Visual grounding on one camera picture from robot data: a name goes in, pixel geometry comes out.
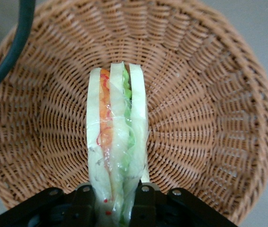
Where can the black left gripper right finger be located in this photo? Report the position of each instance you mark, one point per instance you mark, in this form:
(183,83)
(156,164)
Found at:
(145,203)

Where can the brown round wicker basket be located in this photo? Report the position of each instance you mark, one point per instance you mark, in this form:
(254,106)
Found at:
(207,118)

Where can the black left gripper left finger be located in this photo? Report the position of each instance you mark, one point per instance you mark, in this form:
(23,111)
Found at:
(83,203)

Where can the triangle sandwich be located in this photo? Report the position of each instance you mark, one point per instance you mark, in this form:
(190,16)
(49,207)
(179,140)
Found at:
(117,132)

